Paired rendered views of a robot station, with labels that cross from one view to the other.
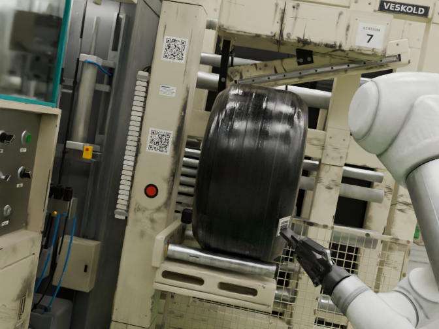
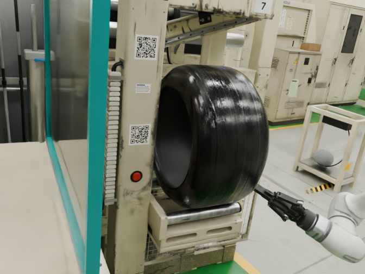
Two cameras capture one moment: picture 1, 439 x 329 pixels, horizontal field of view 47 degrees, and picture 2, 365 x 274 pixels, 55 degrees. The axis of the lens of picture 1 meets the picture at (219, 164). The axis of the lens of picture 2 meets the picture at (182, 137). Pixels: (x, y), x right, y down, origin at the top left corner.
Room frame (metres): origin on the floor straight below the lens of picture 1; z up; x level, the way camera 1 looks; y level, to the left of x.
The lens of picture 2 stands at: (0.58, 0.69, 1.63)
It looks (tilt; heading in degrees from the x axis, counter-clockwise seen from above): 20 degrees down; 327
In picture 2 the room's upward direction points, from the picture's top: 7 degrees clockwise
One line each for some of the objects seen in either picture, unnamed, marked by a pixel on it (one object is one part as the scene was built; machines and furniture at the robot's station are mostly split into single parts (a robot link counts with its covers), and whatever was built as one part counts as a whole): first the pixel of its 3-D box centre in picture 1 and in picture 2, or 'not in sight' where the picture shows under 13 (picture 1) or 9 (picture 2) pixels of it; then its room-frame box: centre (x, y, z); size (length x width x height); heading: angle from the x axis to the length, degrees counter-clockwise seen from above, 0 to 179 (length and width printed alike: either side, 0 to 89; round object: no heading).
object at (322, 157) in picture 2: not in sight; (331, 146); (2.77, -2.74, 0.40); 0.60 x 0.35 x 0.80; 4
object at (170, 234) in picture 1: (172, 239); (145, 200); (1.67, 0.11, 0.90); 0.40 x 0.03 x 0.10; 174
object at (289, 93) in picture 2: not in sight; (285, 85); (4.72, -4.00, 0.62); 0.91 x 0.58 x 1.25; 94
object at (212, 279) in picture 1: (215, 280); (198, 227); (1.51, -0.05, 0.83); 0.36 x 0.09 x 0.06; 84
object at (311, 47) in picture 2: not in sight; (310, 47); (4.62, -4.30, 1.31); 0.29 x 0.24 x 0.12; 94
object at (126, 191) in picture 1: (134, 145); (112, 140); (1.63, 0.28, 1.19); 0.05 x 0.04 x 0.48; 174
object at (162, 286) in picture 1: (219, 279); (182, 216); (1.65, -0.06, 0.80); 0.37 x 0.36 x 0.02; 174
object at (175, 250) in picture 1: (221, 260); (201, 213); (1.51, -0.05, 0.90); 0.35 x 0.05 x 0.05; 84
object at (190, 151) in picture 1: (187, 183); not in sight; (2.05, 0.12, 1.05); 0.20 x 0.15 x 0.30; 84
